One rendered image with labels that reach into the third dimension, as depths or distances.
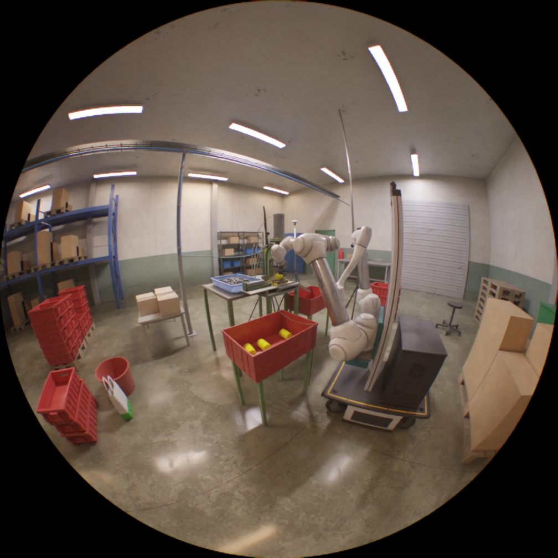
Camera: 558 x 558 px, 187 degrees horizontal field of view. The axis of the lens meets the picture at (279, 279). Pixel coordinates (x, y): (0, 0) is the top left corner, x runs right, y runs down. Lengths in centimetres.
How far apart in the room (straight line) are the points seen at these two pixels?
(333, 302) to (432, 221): 609
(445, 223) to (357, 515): 688
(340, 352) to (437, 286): 612
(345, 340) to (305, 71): 340
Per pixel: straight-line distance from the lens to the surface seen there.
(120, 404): 191
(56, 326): 305
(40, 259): 651
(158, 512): 163
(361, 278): 165
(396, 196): 114
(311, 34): 297
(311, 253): 94
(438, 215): 682
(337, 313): 92
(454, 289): 694
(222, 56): 315
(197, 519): 152
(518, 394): 157
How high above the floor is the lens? 142
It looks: 12 degrees down
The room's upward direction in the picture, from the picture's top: 1 degrees counter-clockwise
